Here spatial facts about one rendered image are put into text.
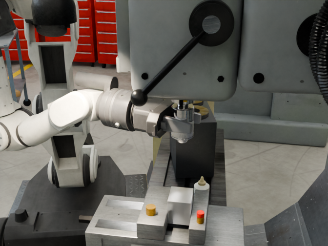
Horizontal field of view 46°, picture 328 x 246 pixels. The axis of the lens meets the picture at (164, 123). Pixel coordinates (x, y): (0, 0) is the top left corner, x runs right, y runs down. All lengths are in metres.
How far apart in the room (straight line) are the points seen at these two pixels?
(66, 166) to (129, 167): 1.49
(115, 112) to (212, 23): 0.31
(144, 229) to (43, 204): 0.96
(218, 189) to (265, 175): 1.92
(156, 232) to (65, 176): 0.88
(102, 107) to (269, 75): 0.37
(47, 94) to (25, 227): 0.52
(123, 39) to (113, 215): 0.42
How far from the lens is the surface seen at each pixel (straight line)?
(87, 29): 5.68
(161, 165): 1.28
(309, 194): 1.08
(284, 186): 2.99
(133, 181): 2.17
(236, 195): 2.81
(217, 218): 0.94
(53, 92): 1.43
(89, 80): 0.89
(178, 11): 0.65
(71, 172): 1.67
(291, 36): 0.65
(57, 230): 1.58
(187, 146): 1.16
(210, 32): 0.62
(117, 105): 0.83
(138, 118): 0.80
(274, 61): 0.65
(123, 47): 0.76
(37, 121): 0.98
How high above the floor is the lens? 1.56
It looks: 24 degrees down
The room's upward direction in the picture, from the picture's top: straight up
